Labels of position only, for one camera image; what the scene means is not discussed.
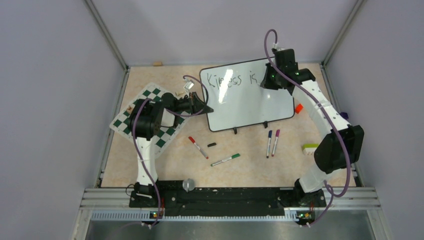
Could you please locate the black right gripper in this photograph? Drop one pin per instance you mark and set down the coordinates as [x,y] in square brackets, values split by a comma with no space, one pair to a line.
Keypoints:
[266,83]

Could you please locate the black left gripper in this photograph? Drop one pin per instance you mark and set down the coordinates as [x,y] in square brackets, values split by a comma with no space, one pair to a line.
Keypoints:
[196,105]

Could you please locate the white whiteboard black frame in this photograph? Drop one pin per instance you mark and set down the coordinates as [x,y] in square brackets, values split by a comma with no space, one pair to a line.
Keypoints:
[237,99]

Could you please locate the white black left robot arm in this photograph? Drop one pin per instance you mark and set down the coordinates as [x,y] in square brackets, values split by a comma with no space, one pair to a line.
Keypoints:
[145,185]

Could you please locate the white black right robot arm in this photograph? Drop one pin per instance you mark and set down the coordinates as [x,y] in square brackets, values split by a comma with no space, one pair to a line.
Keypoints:
[341,141]

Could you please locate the red capped marker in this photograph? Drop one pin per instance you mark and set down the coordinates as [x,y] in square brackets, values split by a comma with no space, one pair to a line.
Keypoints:
[198,147]

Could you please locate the red block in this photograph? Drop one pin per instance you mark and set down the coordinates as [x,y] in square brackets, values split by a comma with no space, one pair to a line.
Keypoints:
[298,108]

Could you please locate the green white chess mat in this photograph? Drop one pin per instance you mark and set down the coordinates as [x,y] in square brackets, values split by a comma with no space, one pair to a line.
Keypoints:
[147,123]

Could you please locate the pink capped marker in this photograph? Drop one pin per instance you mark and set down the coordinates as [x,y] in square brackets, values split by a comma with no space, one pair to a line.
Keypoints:
[275,142]

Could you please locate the blue capped marker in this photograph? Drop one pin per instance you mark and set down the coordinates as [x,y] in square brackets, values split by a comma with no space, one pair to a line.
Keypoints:
[269,144]

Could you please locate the small wooden block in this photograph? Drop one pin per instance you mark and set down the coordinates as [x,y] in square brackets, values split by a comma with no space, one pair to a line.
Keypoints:
[157,63]

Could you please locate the green capped marker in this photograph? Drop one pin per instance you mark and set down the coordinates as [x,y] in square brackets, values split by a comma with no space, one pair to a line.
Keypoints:
[225,159]

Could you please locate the green white toy brick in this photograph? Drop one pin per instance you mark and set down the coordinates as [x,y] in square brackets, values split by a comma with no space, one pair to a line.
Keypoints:
[309,148]

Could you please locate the purple block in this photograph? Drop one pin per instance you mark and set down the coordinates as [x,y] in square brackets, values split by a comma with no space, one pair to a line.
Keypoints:
[344,115]

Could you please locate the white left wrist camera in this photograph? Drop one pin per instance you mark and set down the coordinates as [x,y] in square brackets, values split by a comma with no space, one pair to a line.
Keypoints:
[188,85]

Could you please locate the aluminium frame rail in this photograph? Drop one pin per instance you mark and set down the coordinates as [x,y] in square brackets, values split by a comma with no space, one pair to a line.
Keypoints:
[112,204]

